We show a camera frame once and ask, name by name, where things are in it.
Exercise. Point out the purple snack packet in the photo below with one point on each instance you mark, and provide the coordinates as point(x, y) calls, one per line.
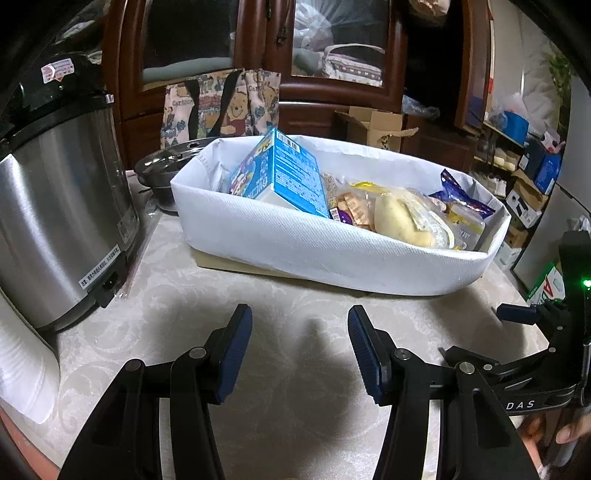
point(461, 196)

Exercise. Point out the yellow bread packet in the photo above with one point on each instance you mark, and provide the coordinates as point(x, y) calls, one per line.
point(397, 217)

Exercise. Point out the black cooking pot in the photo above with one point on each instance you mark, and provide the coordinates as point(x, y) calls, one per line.
point(159, 170)

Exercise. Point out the clear yellow-print packet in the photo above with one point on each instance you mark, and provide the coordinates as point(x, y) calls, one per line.
point(468, 224)

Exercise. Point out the black and white box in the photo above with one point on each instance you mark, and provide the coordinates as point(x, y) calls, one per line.
point(524, 207)

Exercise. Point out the white plastic bag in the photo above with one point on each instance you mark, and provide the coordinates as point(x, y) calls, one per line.
point(314, 27)

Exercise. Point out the blue cartoon carton box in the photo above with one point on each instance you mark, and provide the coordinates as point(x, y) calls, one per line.
point(291, 175)

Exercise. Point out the white fabric basket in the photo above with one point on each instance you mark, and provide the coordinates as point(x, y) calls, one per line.
point(300, 240)

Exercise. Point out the floral handbag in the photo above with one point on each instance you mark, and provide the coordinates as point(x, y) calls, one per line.
point(353, 67)

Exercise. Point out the green and white box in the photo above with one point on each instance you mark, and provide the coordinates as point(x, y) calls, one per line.
point(547, 288)

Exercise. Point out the white folded cloth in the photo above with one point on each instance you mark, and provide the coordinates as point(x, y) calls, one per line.
point(23, 364)

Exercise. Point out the blue shelf box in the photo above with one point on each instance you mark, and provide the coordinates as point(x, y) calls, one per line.
point(515, 124)

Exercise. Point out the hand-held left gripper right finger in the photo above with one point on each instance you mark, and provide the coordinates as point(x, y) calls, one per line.
point(364, 355)

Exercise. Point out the green plant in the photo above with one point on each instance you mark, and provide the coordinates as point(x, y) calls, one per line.
point(563, 69)

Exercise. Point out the dark blue box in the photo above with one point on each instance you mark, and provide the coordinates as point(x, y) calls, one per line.
point(551, 175)

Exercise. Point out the open cardboard box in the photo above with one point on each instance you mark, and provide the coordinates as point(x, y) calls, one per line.
point(374, 124)

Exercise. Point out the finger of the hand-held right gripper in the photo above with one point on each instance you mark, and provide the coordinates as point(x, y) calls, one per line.
point(517, 314)
point(485, 357)

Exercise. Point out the person's right hand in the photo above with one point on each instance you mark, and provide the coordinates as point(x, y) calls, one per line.
point(571, 434)

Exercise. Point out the cartoon print tote bag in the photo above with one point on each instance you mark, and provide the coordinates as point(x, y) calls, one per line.
point(240, 110)

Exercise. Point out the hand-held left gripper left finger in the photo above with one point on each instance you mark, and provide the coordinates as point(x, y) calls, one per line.
point(235, 350)

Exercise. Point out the grey patterned tablecloth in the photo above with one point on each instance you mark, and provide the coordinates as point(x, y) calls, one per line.
point(286, 314)

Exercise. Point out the brown biscuit packet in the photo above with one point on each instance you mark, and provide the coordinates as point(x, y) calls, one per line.
point(358, 205)

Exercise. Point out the stainless steel pressure cooker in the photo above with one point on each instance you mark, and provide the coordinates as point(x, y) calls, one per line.
point(55, 207)

